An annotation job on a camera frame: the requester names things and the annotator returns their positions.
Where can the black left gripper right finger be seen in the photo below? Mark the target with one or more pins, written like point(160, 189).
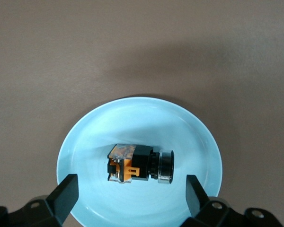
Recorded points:
point(196, 196)

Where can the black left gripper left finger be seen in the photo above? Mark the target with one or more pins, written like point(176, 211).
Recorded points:
point(64, 196)

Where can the light blue plate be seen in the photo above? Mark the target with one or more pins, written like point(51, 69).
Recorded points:
point(142, 123)

